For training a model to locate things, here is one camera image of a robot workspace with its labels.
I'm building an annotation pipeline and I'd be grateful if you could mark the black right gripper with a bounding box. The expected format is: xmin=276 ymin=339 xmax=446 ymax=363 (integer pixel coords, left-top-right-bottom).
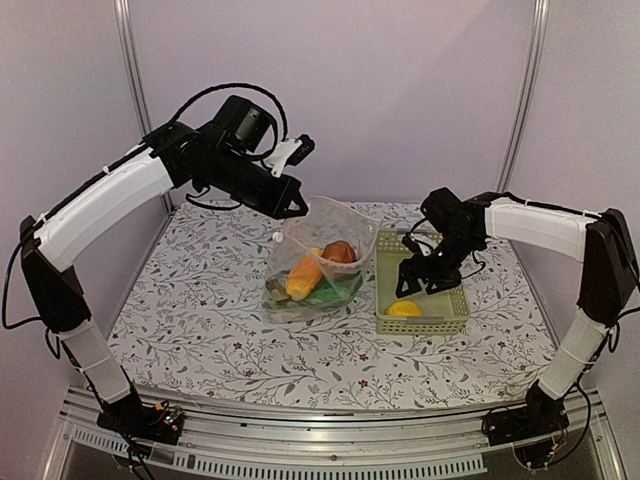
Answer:
xmin=396 ymin=231 xmax=481 ymax=299

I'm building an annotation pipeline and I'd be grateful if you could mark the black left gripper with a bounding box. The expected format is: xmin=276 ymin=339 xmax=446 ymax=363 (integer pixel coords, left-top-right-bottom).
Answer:
xmin=200 ymin=146 xmax=310 ymax=219

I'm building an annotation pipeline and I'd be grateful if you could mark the yellow toy lemon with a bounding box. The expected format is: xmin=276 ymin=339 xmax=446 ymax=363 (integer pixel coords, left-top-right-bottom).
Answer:
xmin=385 ymin=300 xmax=423 ymax=317

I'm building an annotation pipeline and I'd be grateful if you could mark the clear pink zip top bag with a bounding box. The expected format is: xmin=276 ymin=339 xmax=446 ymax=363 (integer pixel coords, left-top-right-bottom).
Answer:
xmin=261 ymin=196 xmax=382 ymax=324

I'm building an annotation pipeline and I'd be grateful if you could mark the brown toy potato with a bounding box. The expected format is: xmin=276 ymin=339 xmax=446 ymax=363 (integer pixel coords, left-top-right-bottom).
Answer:
xmin=322 ymin=240 xmax=358 ymax=264

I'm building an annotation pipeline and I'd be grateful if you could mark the orange yellow toy mango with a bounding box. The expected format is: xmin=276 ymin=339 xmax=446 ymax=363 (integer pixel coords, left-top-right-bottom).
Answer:
xmin=286 ymin=247 xmax=323 ymax=301

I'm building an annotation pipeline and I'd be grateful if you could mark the green white toy bok choy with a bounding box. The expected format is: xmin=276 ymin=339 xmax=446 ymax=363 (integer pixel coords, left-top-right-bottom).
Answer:
xmin=302 ymin=275 xmax=363 ymax=306

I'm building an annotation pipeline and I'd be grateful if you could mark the green yellow toy avocado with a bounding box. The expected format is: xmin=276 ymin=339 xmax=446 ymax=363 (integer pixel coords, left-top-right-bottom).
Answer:
xmin=265 ymin=280 xmax=290 ymax=305

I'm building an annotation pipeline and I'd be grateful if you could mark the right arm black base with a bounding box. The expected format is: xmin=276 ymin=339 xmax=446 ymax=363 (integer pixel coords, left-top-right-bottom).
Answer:
xmin=481 ymin=381 xmax=569 ymax=470

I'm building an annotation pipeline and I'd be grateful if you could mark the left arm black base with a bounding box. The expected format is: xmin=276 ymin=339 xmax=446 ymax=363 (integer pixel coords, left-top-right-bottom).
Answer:
xmin=97 ymin=385 xmax=185 ymax=445

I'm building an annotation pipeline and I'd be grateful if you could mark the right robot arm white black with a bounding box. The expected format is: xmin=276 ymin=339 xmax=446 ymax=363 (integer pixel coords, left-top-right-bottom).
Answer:
xmin=395 ymin=187 xmax=639 ymax=436

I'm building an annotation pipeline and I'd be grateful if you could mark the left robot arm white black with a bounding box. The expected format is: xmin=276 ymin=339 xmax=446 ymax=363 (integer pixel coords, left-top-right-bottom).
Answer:
xmin=19 ymin=95 xmax=315 ymax=434

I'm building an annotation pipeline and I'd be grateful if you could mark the beige perforated plastic basket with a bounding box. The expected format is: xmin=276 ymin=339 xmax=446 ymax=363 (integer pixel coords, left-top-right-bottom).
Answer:
xmin=374 ymin=229 xmax=471 ymax=336

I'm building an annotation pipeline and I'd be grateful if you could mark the floral patterned table mat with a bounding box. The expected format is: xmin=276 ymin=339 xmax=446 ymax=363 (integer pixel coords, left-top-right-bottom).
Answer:
xmin=109 ymin=205 xmax=555 ymax=410

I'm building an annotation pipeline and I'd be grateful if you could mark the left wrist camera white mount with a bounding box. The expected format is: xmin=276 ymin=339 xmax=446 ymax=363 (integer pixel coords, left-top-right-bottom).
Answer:
xmin=264 ymin=134 xmax=316 ymax=178

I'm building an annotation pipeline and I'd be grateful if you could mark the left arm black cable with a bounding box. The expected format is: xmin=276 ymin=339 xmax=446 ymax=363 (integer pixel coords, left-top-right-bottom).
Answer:
xmin=169 ymin=82 xmax=291 ymax=141

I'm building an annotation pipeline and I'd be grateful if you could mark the front aluminium rail frame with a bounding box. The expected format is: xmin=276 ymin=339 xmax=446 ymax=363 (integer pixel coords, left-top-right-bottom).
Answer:
xmin=43 ymin=387 xmax=627 ymax=479

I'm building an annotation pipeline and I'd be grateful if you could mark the left aluminium frame post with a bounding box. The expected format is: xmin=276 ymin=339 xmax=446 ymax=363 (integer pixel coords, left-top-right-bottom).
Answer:
xmin=112 ymin=0 xmax=174 ymax=211

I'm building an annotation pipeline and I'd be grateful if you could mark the aluminium frame post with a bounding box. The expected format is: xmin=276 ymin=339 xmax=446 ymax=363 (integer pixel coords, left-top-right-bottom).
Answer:
xmin=496 ymin=0 xmax=550 ymax=192
xmin=112 ymin=0 xmax=174 ymax=211

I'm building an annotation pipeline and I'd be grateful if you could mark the right aluminium frame post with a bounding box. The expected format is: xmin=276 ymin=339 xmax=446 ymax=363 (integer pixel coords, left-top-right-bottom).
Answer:
xmin=496 ymin=0 xmax=550 ymax=192

